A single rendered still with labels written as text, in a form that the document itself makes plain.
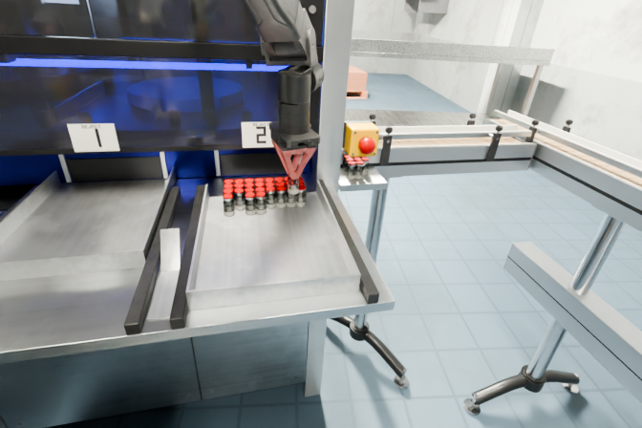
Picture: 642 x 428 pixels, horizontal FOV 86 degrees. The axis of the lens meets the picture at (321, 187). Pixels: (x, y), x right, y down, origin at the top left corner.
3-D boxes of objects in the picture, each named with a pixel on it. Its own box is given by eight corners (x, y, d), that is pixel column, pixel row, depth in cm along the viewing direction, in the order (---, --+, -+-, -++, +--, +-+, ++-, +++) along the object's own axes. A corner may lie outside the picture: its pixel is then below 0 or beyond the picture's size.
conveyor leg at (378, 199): (345, 328, 148) (365, 163, 113) (365, 325, 150) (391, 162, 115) (351, 346, 140) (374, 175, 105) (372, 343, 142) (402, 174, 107)
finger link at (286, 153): (301, 165, 74) (302, 123, 69) (315, 181, 68) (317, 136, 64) (270, 171, 71) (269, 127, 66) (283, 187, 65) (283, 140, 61)
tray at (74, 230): (59, 183, 82) (54, 170, 80) (176, 179, 88) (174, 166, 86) (-39, 284, 53) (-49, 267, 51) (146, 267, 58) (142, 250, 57)
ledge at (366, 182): (328, 169, 103) (328, 163, 102) (369, 167, 105) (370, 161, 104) (340, 192, 90) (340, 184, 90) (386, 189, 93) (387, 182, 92)
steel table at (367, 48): (519, 154, 374) (555, 49, 326) (328, 149, 355) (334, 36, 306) (483, 131, 443) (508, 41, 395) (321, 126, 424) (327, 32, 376)
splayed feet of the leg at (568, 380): (458, 398, 131) (467, 374, 125) (567, 375, 142) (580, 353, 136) (470, 420, 124) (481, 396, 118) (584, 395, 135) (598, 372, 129)
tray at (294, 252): (207, 197, 80) (205, 183, 78) (317, 192, 85) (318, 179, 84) (188, 310, 51) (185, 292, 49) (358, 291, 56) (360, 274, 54)
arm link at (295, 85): (272, 66, 57) (306, 70, 56) (287, 59, 63) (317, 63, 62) (273, 107, 60) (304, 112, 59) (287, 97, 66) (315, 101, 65)
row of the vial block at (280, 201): (224, 206, 77) (223, 188, 74) (304, 202, 80) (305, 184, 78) (224, 211, 75) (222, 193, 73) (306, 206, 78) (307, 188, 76)
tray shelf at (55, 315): (37, 192, 82) (34, 184, 81) (326, 179, 97) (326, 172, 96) (-164, 386, 40) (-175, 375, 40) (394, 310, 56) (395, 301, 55)
